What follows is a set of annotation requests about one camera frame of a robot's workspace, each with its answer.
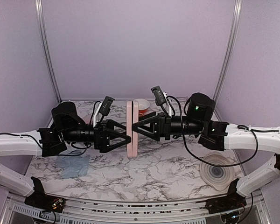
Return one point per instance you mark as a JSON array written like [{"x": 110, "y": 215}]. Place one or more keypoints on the light blue cleaning cloth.
[{"x": 73, "y": 166}]

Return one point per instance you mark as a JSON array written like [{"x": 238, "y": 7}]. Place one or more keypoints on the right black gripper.
[{"x": 162, "y": 127}]

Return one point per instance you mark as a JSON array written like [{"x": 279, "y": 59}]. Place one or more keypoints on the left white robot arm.
[{"x": 68, "y": 136}]

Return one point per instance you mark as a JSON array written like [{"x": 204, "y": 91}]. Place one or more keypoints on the pink soft glasses case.
[{"x": 88, "y": 119}]

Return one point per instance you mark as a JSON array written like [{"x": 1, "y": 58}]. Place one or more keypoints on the front aluminium rail base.
[{"x": 85, "y": 211}]

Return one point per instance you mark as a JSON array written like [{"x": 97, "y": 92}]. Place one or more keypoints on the pink hard glasses case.
[{"x": 132, "y": 117}]

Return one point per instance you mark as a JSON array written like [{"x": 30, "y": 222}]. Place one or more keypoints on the orange white bowl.
[{"x": 143, "y": 106}]

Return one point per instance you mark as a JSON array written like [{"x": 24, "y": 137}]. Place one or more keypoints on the left aluminium frame post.
[{"x": 45, "y": 45}]

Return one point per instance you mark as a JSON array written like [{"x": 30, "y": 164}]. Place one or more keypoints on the right aluminium frame post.
[{"x": 230, "y": 45}]

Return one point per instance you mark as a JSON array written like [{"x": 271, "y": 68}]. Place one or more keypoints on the grey swirl ceramic plate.
[{"x": 217, "y": 177}]

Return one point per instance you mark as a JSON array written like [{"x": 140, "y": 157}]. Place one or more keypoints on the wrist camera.
[
  {"x": 161, "y": 100},
  {"x": 102, "y": 110}
]

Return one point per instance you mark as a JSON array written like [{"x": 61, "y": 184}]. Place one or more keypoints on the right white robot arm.
[{"x": 195, "y": 119}]

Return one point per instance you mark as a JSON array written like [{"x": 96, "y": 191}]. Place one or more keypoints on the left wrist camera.
[{"x": 102, "y": 110}]

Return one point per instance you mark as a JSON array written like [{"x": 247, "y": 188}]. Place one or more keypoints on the aluminium frame post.
[
  {"x": 45, "y": 45},
  {"x": 230, "y": 45}
]

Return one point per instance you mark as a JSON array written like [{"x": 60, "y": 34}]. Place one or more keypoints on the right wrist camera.
[{"x": 161, "y": 100}]

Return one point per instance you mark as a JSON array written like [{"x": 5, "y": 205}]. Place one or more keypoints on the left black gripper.
[{"x": 101, "y": 136}]

